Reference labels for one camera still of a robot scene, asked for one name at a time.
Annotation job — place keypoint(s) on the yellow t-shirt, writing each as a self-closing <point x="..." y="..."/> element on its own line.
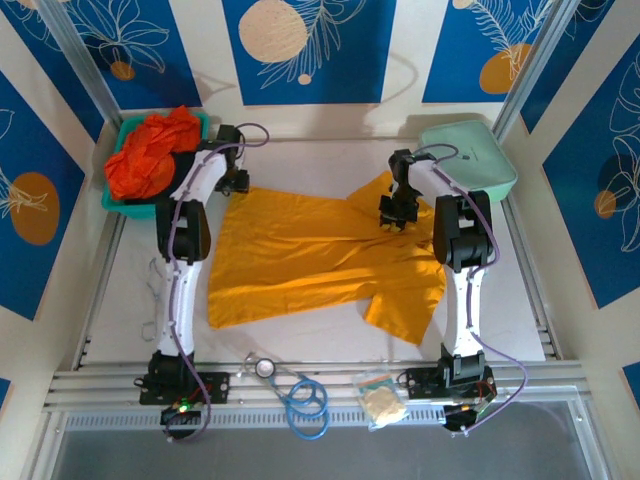
<point x="300" y="250"/>

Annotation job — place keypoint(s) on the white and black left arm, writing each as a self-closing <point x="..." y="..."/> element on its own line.
<point x="186" y="295"/>

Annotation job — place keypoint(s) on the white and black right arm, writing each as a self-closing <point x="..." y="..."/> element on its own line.
<point x="457" y="325"/>

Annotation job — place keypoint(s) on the mint green lidded container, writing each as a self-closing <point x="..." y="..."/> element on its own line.
<point x="470" y="155"/>

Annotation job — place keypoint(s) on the orange crumpled t-shirt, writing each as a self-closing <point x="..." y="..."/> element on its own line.
<point x="145" y="155"/>

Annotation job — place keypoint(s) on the teal perforated plastic basket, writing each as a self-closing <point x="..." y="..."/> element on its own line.
<point x="127" y="212"/>

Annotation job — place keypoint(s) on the metal scissors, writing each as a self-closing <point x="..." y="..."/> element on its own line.
<point x="152" y="290"/>

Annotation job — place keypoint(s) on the clear bag of gloves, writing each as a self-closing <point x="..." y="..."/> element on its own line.
<point x="382" y="402"/>

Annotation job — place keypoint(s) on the blue stethoscope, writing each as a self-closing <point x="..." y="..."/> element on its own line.
<point x="305" y="400"/>

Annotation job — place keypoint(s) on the left control board with leds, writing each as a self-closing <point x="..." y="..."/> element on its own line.
<point x="181" y="415"/>

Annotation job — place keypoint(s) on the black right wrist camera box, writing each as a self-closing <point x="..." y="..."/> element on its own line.
<point x="389" y="209"/>

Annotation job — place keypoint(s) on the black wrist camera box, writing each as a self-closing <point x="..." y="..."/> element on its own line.
<point x="389" y="209"/>
<point x="238" y="182"/>

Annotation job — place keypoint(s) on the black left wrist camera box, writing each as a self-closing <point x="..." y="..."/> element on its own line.
<point x="238" y="182"/>

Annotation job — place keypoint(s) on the blue floral wall poster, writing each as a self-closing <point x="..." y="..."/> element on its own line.
<point x="590" y="175"/>
<point x="310" y="75"/>
<point x="150" y="65"/>
<point x="465" y="50"/>
<point x="30" y="150"/>

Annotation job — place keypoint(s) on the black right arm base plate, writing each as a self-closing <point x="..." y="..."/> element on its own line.
<point x="420" y="382"/>

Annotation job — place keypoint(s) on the aluminium frame rails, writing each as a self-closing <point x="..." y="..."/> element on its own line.
<point x="310" y="375"/>

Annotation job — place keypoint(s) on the aluminium frame post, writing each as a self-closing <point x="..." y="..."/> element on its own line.
<point x="80" y="55"/>
<point x="535" y="60"/>

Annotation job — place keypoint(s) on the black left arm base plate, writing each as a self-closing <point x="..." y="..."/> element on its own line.
<point x="215" y="387"/>

